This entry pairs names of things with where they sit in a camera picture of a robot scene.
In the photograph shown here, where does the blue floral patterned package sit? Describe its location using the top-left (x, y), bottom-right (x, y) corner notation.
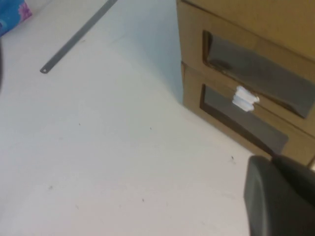
top-left (0, 0), bottom-right (33, 37)

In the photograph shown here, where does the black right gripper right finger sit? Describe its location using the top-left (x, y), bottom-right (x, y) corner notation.
top-left (271, 154), bottom-right (315, 200)

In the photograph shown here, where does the grey metal ruler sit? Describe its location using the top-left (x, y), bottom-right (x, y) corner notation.
top-left (39, 0), bottom-right (119, 74)

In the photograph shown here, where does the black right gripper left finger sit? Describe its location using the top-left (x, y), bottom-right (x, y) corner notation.
top-left (243, 155), bottom-right (315, 236)

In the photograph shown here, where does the white plastic drawer handle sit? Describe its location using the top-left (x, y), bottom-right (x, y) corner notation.
top-left (235, 86), bottom-right (260, 103)
top-left (232, 95), bottom-right (254, 113)

